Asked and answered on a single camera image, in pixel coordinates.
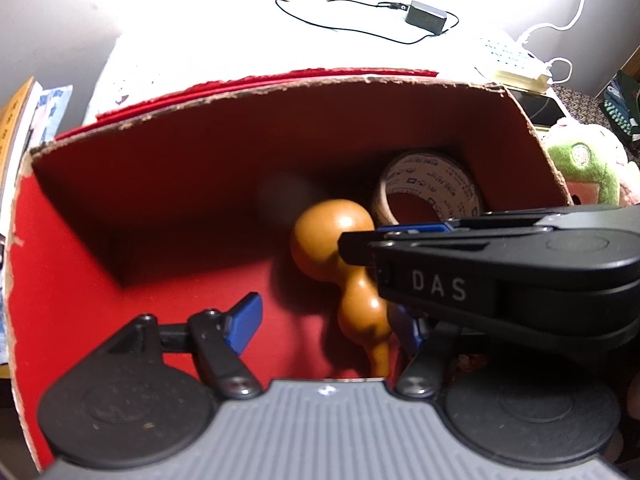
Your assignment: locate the dark green patterned bag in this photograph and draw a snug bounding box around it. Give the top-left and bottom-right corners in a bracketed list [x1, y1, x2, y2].
[602, 70, 639, 143]

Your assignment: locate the brown packing tape roll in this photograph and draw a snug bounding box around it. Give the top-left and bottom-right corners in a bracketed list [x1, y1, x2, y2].
[372, 152, 483, 226]

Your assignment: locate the red cardboard box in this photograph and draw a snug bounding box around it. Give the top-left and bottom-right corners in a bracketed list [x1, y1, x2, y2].
[6, 68, 570, 468]

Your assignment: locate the brown wooden gourd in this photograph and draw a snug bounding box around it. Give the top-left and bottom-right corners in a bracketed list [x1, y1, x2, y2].
[291, 200, 392, 377]

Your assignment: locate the white power strip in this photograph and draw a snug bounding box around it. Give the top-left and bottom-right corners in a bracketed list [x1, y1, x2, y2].
[474, 34, 554, 94]

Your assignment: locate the black thin cable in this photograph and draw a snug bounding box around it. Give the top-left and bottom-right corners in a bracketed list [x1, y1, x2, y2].
[273, 0, 460, 47]

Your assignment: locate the black power adapter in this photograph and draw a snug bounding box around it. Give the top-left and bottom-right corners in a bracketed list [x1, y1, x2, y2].
[405, 0, 448, 36]

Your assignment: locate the green plush toy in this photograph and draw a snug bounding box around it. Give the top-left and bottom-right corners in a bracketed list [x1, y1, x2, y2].
[542, 128, 620, 206]

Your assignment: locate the yellow book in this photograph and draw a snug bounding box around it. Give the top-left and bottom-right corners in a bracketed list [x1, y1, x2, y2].
[0, 75, 36, 201]

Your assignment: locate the blue patterned cloth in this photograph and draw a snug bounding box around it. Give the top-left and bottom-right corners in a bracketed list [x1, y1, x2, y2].
[0, 83, 75, 366]

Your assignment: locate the black smartphone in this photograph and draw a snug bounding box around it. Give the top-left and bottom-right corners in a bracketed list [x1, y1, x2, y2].
[509, 88, 567, 128]

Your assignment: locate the white power cable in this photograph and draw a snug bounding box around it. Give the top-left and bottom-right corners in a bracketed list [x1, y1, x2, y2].
[516, 0, 599, 84]

